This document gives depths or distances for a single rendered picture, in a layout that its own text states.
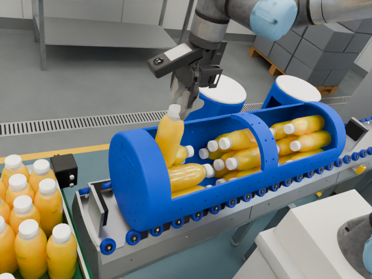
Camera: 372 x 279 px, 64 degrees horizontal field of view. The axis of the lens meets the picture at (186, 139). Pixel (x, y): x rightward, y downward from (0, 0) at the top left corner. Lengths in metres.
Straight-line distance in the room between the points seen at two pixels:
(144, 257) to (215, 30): 0.69
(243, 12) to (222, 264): 1.75
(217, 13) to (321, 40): 3.60
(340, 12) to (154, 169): 0.51
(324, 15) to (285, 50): 3.90
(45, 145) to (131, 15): 2.39
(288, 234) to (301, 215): 0.06
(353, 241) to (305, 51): 3.72
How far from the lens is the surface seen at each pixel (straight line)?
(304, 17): 0.67
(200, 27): 0.65
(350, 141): 1.78
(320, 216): 0.81
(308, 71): 4.29
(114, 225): 0.98
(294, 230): 0.78
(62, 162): 1.03
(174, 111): 0.75
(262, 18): 0.56
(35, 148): 2.53
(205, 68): 0.69
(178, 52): 0.67
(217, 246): 2.16
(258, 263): 0.88
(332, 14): 0.65
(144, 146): 0.77
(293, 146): 1.22
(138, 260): 1.00
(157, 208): 0.77
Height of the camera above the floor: 1.75
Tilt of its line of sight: 39 degrees down
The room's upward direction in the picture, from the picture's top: 19 degrees clockwise
